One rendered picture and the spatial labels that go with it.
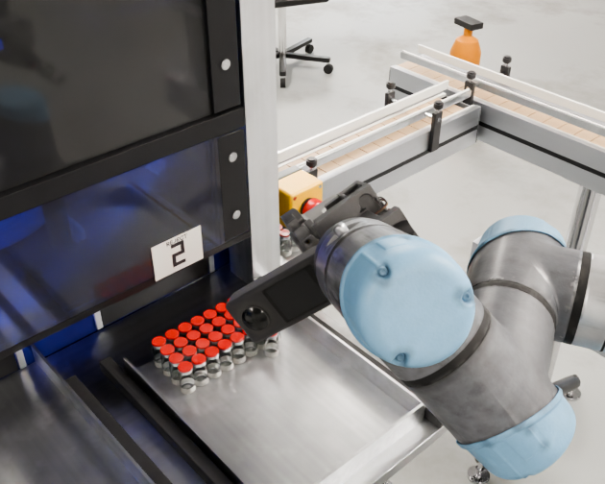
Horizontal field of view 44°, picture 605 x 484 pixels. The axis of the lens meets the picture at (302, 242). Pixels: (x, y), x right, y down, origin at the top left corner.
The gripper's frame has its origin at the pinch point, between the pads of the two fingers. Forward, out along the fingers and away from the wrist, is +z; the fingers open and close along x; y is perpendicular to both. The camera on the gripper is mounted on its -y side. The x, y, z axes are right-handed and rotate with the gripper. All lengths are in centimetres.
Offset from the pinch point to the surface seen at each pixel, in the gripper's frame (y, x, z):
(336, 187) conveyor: 14, -9, 67
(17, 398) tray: -44, 0, 29
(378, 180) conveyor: 22, -15, 74
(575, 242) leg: 53, -55, 82
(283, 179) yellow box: 5.0, 0.5, 47.5
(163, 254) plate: -16.3, 3.8, 31.8
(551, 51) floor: 194, -70, 350
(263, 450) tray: -19.5, -22.8, 16.1
